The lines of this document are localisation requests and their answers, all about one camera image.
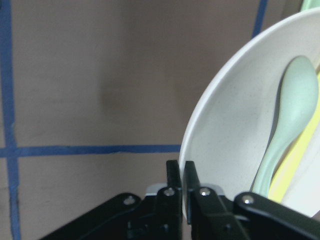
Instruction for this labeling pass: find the yellow plastic fork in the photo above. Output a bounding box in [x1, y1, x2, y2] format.
[267, 62, 320, 205]

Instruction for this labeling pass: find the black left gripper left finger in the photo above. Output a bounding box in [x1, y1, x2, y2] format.
[43, 160, 182, 240]

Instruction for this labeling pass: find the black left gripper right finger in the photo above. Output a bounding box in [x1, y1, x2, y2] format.
[184, 161, 320, 240]

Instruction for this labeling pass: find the mint green tray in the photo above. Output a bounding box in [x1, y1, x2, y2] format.
[300, 0, 320, 12]

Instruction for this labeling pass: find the pale green plastic spoon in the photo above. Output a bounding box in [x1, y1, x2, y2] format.
[252, 55, 319, 197]

